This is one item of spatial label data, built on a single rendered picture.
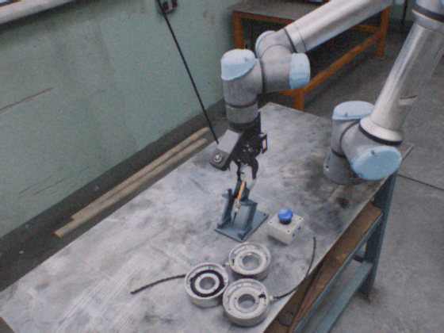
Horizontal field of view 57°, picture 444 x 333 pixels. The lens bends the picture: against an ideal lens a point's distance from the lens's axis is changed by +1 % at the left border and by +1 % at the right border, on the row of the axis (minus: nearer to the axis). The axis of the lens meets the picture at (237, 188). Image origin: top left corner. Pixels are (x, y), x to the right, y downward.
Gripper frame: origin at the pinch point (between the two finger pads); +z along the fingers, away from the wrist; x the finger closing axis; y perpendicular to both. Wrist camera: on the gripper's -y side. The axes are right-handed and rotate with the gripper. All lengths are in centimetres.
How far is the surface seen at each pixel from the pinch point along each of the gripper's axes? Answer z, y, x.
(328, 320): 68, 16, -21
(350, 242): 37, 29, -21
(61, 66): 10, 41, 147
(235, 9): 14, 166, 126
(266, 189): 11.9, 13.5, 1.7
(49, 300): 12, -49, 25
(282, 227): 7.4, -1.9, -13.3
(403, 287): 92, 65, -36
